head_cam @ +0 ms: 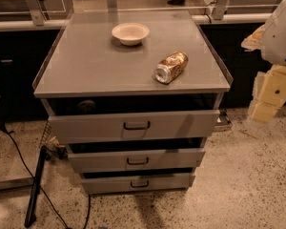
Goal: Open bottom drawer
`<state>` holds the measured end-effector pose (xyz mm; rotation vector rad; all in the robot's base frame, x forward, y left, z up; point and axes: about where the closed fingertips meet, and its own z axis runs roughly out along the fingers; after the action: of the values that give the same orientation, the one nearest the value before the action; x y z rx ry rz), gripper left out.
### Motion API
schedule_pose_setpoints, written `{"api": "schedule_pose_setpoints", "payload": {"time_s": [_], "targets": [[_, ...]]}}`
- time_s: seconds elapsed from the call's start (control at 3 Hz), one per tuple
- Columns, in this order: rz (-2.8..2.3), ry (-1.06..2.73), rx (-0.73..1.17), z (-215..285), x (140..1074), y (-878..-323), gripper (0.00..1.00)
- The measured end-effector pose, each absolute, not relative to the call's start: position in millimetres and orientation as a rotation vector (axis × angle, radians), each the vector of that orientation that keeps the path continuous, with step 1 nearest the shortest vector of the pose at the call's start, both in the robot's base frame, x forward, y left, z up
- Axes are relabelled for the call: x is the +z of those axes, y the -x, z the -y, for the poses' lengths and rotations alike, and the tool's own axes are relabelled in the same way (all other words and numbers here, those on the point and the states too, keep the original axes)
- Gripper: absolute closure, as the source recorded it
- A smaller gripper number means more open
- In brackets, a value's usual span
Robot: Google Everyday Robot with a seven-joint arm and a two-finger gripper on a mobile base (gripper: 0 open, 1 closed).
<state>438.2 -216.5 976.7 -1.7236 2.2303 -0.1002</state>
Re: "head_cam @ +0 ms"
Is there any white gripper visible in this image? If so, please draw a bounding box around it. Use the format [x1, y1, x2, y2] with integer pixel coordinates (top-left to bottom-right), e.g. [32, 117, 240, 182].
[248, 65, 286, 123]

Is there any grey bottom drawer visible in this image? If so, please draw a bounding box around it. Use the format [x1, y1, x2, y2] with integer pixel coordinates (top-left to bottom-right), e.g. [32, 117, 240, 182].
[82, 168, 195, 195]

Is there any grey drawer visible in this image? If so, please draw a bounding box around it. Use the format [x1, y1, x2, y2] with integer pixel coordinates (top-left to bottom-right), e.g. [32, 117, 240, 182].
[82, 168, 195, 195]
[68, 138, 205, 174]
[43, 95, 219, 144]

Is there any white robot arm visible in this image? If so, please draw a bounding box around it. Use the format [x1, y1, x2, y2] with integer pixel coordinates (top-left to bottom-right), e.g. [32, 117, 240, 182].
[241, 0, 286, 123]

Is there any grey drawer cabinet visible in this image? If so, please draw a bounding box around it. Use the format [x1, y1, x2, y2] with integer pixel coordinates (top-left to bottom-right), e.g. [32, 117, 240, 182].
[32, 10, 235, 196]

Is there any dark object in top drawer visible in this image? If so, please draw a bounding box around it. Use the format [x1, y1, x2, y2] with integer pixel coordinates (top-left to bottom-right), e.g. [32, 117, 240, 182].
[76, 100, 96, 115]

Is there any grey middle drawer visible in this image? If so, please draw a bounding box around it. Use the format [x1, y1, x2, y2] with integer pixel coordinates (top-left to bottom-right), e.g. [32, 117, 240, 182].
[68, 138, 205, 174]

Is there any grey top drawer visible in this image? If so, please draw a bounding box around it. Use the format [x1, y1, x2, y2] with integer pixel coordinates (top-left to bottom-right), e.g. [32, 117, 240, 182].
[43, 95, 219, 144]

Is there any gold crushed soda can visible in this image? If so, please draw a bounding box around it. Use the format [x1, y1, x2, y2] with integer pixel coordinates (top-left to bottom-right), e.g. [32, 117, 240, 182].
[154, 52, 188, 84]

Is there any white paper bowl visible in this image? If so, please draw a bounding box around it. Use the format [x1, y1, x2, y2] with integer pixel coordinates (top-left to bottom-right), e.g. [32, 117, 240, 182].
[112, 23, 150, 46]

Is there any black stand leg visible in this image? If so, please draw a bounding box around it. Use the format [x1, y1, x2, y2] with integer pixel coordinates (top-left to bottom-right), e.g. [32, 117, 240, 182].
[24, 148, 47, 228]

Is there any wire basket with items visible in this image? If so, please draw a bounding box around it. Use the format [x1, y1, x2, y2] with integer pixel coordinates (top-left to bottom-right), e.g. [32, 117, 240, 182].
[39, 122, 67, 159]

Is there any grey counter rail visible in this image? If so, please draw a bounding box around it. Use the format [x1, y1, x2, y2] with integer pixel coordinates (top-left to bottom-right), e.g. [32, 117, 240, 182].
[0, 13, 271, 31]

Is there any black floor cable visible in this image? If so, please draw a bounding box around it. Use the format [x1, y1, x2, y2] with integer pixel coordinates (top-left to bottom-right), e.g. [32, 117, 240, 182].
[0, 124, 92, 229]

